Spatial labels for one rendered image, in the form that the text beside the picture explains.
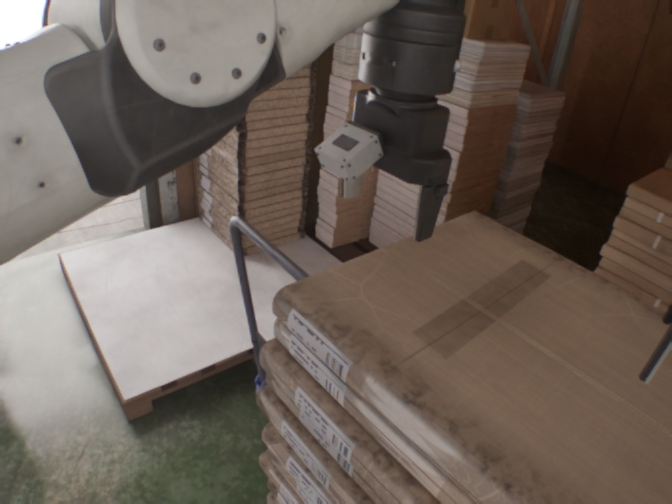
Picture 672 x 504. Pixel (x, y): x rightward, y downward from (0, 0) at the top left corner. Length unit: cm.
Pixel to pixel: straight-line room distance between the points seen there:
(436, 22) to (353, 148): 13
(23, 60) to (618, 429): 52
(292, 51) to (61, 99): 13
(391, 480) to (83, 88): 42
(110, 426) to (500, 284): 152
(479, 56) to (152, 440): 189
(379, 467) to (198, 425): 134
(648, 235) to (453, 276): 147
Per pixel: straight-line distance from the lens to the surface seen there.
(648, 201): 200
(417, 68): 40
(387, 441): 48
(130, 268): 240
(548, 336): 57
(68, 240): 294
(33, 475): 182
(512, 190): 257
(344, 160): 41
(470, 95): 203
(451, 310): 55
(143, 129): 21
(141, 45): 20
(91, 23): 23
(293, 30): 28
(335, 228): 246
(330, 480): 59
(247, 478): 166
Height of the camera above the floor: 143
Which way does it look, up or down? 32 degrees down
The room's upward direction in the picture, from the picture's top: 7 degrees clockwise
